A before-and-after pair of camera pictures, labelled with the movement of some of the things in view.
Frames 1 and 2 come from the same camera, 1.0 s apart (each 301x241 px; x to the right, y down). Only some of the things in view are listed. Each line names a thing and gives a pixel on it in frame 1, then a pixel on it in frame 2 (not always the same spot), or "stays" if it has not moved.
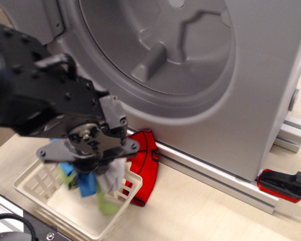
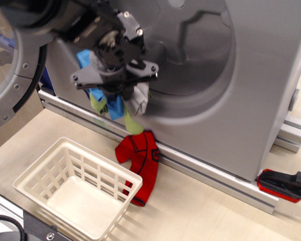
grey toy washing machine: [211, 79] stays
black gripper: [90, 150] → [116, 72]
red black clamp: [289, 187] stays
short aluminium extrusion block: [291, 134] stays
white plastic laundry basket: [42, 191] stays
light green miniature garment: [106, 206] → [132, 125]
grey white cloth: [111, 179] → [138, 104]
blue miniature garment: [87, 181] → [114, 101]
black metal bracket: [42, 231] stays
